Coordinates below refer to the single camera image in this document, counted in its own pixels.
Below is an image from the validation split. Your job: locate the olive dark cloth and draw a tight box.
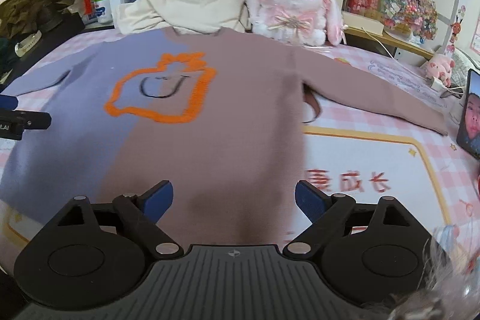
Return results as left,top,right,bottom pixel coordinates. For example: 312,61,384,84
0,0,76,37

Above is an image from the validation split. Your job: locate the purple and brown sweater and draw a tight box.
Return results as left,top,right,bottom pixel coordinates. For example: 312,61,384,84
0,25,449,249

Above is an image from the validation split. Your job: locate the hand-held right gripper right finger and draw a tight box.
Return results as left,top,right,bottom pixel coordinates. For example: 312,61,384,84
282,181,425,258

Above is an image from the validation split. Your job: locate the white smart watch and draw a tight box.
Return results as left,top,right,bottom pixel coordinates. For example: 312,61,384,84
14,31,42,56

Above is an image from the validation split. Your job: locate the pink checked printed blanket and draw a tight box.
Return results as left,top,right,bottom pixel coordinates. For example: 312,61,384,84
0,29,480,268

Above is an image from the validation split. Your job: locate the white charging cable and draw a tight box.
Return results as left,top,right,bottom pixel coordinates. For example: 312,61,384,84
362,27,436,81

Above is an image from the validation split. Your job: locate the cream cloth bag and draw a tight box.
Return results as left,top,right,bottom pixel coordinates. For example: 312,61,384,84
114,0,251,36

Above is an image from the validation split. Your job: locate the pink pig plush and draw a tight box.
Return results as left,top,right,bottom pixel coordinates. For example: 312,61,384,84
420,54,456,87

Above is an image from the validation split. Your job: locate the black smartphone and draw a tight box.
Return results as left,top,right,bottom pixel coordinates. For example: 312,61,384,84
457,69,480,160

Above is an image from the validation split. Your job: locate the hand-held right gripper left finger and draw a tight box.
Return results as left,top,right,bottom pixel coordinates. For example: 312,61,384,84
52,181,184,258

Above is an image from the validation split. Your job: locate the white charger plug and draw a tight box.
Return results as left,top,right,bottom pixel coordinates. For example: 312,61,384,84
427,76,464,99

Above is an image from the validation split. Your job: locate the white pen cup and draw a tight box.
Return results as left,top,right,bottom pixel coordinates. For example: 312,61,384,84
92,0,114,24

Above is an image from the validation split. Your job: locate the colourful flower ornament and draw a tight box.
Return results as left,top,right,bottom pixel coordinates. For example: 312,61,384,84
382,0,439,43

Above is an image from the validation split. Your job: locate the reindeer wall sticker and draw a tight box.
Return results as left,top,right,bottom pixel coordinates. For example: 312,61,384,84
448,5,467,54

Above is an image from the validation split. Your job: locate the pink white bunny plush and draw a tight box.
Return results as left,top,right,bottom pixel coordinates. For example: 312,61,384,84
245,0,346,46

